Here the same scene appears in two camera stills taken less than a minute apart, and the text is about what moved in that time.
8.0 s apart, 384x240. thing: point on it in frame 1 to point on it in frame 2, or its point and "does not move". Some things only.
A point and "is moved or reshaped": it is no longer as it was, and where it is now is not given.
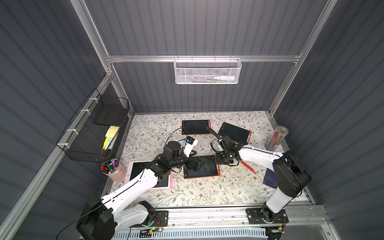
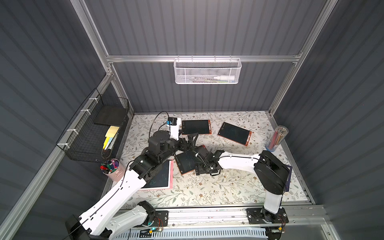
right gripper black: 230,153 to 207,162
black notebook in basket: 111,115 does not move
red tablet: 238,134 does not move
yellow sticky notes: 109,136 does not move
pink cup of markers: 113,169 does not move
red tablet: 210,169 is moved or reshaped
